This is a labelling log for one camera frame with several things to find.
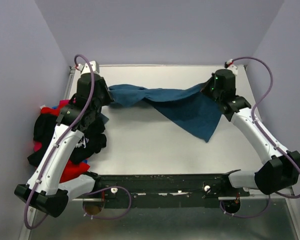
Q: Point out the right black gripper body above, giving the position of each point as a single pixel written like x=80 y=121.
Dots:
x=208 y=88

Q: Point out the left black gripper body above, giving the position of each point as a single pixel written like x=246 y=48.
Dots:
x=105 y=98

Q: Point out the teal blue t shirt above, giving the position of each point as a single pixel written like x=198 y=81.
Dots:
x=187 y=108

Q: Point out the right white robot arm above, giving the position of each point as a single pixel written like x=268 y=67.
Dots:
x=279 y=165

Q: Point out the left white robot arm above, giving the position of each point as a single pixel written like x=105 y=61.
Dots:
x=79 y=118

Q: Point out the black t shirt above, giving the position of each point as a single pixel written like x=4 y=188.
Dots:
x=92 y=141

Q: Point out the red t shirt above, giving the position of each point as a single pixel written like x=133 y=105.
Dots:
x=71 y=170

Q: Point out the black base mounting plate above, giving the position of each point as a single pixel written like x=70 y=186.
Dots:
x=158 y=191

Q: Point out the aluminium frame rail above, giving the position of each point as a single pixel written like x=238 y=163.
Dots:
x=229 y=208

